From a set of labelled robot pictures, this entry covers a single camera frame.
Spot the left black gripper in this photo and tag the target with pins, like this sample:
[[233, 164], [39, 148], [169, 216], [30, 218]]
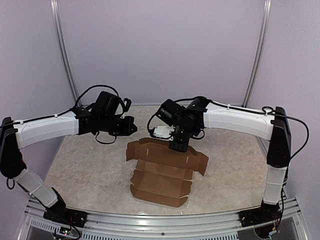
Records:
[[127, 130]]

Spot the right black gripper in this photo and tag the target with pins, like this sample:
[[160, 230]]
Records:
[[181, 147]]

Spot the brown cardboard box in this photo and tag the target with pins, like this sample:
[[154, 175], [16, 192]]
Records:
[[162, 175]]

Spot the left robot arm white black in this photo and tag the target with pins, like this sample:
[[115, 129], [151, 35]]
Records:
[[17, 135]]

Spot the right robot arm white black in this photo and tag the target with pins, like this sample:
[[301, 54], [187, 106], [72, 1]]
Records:
[[269, 124]]

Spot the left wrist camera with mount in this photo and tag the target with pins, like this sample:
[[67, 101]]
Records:
[[110, 105]]

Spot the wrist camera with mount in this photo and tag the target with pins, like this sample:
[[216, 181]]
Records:
[[171, 113], [110, 105]]

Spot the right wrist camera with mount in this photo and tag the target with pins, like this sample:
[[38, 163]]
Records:
[[171, 113]]

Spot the front aluminium frame rail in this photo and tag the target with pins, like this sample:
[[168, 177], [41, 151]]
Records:
[[208, 226]]

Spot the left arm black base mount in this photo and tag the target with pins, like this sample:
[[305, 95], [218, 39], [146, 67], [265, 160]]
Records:
[[76, 218]]

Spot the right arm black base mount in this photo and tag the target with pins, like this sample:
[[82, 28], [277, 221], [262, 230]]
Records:
[[259, 215]]

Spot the left aluminium corner post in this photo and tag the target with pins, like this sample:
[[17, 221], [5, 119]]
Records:
[[54, 5]]

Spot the aluminium corner post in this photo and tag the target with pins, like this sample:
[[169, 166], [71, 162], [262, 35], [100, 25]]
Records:
[[258, 53], [54, 5]]

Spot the right aluminium corner post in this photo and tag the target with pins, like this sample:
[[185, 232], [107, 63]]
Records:
[[258, 53]]

